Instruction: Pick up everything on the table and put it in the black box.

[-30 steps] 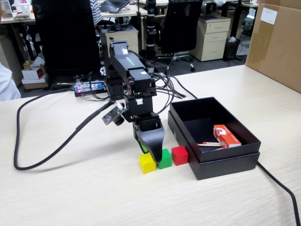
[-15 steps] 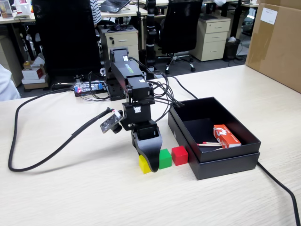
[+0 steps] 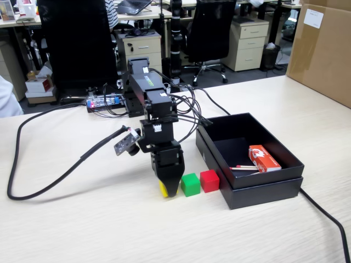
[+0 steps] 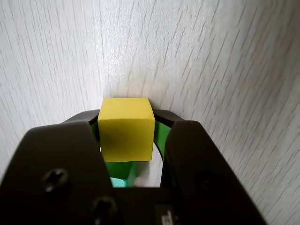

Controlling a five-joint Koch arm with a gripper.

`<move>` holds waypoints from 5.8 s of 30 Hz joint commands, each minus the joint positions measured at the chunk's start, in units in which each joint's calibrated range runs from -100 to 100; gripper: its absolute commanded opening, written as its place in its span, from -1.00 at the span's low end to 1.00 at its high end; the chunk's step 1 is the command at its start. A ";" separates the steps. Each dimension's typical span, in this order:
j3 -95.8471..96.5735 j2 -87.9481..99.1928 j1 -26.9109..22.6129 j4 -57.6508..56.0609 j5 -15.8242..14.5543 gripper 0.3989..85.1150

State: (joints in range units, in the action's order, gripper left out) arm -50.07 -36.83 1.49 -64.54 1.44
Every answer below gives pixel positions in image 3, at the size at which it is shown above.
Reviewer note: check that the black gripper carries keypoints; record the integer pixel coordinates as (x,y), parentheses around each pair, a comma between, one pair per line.
(167,161)

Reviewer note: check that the yellow cube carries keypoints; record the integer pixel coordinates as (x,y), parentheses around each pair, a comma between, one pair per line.
(163,189)

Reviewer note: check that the green cube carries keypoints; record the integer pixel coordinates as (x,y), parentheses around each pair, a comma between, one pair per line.
(190,186)

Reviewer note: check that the red cube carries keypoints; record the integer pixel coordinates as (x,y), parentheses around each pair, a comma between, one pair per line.
(209,182)

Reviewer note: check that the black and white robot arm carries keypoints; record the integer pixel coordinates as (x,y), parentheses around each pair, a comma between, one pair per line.
(175,41)

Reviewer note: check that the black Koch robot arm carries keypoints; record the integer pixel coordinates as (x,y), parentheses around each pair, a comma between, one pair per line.
(142,82)

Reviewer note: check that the black open box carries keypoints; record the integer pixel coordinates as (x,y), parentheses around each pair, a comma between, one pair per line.
(260,195)

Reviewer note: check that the black cardboard box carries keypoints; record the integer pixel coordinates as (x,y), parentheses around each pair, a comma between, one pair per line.
(268,176)

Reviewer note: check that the large brown cardboard box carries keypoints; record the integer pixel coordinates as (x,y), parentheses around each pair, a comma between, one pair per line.
(323,54)

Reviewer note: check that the wooden matchstick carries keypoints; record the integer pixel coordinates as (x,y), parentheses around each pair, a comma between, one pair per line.
(248,166)
(242,168)

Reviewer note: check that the red and white matchbox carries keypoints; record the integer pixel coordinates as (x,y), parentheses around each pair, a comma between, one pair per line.
(263,160)

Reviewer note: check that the controller board with red light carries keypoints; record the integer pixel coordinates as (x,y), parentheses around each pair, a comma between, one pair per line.
(101,103)

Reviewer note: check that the beige drawer cabinet with headset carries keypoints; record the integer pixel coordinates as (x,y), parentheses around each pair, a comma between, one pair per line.
(142,48)

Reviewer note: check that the black office chair on castors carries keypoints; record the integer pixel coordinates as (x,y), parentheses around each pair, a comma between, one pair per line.
(211,33)

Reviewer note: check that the beige three-drawer cabinet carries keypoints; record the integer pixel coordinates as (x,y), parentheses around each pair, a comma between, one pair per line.
(246,46)

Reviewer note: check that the black headset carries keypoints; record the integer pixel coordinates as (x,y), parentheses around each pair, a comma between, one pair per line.
(137,32)

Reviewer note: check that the black waste bin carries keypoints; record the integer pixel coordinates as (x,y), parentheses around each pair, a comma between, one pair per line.
(270,57)

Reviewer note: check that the white and red carton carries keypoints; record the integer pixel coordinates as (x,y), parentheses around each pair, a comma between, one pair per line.
(38,85)

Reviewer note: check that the wide black mesh office chair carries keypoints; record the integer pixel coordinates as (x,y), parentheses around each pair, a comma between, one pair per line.
(76,41)

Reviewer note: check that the person in striped shirt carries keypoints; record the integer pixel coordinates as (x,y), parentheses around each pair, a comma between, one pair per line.
(111,13)

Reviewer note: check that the dark laptop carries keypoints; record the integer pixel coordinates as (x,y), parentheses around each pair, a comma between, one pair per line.
(131,6)

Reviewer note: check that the person in white shirt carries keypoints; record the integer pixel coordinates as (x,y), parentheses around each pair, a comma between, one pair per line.
(8,101)

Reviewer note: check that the framed picture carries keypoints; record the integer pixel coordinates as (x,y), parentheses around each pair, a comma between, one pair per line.
(6,11)

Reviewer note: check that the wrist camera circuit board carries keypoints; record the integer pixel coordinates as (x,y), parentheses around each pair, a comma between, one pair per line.
(124,143)

